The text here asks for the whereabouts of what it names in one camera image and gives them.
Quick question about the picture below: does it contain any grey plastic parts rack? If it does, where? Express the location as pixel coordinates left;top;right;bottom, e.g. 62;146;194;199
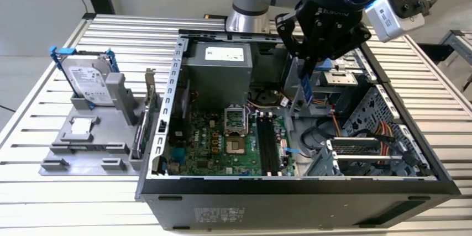
39;74;163;177

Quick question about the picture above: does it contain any graphics card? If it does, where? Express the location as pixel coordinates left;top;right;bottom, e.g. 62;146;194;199
131;67;162;162

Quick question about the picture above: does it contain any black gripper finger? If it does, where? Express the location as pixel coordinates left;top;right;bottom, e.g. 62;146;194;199
276;12;326;78
314;22;372;77

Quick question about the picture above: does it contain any black case fan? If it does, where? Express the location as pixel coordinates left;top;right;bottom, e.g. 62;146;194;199
172;80;192;137

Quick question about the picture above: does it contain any orange power wire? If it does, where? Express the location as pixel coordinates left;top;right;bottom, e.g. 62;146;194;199
330;110;343;137

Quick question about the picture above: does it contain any green motherboard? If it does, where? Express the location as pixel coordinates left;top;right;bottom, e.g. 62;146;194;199
168;106;296;177

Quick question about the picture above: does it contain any grey metal side table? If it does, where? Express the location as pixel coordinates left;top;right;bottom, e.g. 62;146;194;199
439;30;472;93

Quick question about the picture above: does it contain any orange yellow red wire bundle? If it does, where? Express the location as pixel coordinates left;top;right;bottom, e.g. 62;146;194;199
372;121;398;165

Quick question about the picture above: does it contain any black open PC case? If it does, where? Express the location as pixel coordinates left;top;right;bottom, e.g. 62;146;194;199
135;27;463;232

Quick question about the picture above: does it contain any CPU socket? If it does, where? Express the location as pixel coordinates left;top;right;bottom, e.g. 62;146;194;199
224;135;247;156

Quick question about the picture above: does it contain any metal socket cover frame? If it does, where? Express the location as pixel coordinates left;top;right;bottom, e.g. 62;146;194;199
224;104;247;135

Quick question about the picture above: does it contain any hard disk in blue carrier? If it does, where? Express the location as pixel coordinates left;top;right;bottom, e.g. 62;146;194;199
48;45;122;108

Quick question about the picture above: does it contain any black motherboard RAM slot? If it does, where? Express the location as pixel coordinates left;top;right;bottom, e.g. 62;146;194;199
267;112;279;176
262;112;274;176
256;112;268;176

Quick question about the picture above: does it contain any silver CPU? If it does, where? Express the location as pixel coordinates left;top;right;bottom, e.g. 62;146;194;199
72;119;94;134

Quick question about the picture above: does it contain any black cable loop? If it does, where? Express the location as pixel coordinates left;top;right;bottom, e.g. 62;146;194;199
300;121;335;157

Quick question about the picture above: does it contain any grey power supply unit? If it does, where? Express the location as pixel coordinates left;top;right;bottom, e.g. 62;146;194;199
183;41;254;109

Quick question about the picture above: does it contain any perforated metal disk bay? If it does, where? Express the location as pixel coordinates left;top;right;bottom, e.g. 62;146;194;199
306;135;435;177

